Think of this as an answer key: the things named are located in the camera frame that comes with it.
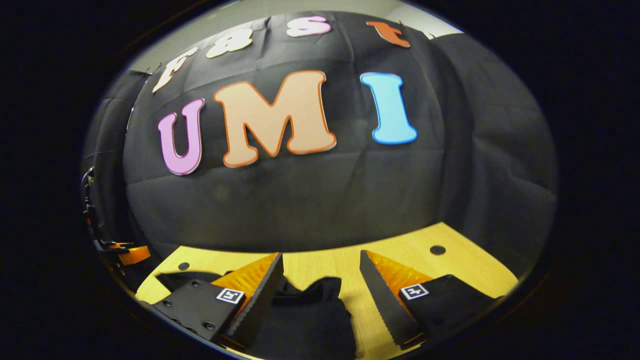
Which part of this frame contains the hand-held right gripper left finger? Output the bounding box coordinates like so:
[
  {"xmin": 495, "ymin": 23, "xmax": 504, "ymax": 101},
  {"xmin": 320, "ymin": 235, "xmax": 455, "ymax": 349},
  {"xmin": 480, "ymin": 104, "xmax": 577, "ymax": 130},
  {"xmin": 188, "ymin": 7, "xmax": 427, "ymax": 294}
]
[{"xmin": 151, "ymin": 252, "xmax": 285, "ymax": 351}]

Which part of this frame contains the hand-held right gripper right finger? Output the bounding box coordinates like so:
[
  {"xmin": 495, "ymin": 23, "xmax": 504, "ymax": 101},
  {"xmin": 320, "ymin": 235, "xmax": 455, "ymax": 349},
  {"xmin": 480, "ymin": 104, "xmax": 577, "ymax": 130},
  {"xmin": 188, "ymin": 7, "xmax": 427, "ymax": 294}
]
[{"xmin": 359, "ymin": 249, "xmax": 497, "ymax": 350}]

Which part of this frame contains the black button-up coat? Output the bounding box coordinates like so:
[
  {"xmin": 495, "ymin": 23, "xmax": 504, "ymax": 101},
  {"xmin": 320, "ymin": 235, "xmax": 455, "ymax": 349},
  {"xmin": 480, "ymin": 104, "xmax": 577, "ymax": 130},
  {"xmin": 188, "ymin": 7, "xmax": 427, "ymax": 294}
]
[{"xmin": 155, "ymin": 271, "xmax": 359, "ymax": 360}]

